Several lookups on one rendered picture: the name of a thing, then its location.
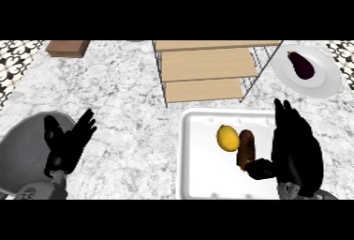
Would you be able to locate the white rectangular tray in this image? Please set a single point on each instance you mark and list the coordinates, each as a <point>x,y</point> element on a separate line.
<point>221,162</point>

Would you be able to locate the brown sweet potato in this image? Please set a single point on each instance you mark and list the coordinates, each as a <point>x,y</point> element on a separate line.
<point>245,146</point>

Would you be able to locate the brown wooden block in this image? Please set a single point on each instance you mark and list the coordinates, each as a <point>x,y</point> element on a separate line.
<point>66,48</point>

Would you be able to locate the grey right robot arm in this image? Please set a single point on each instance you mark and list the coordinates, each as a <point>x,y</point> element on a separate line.
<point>301,193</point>

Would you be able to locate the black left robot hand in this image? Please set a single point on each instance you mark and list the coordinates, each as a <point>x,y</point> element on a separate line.
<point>69,144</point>

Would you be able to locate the white round plate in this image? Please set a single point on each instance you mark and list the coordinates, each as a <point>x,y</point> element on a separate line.
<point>317,81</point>

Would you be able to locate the dark purple eggplant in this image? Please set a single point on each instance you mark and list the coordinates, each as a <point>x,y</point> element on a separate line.
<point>301,65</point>

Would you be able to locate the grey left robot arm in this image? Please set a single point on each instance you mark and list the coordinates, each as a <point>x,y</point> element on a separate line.
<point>47,187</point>

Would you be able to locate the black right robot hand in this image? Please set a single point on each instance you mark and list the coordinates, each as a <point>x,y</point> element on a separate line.
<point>295,150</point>

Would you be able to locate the grey round plate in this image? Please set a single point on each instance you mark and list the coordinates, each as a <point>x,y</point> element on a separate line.
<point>22,150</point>

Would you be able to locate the yellow lemon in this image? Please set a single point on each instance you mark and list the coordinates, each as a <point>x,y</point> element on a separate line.
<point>227,138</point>

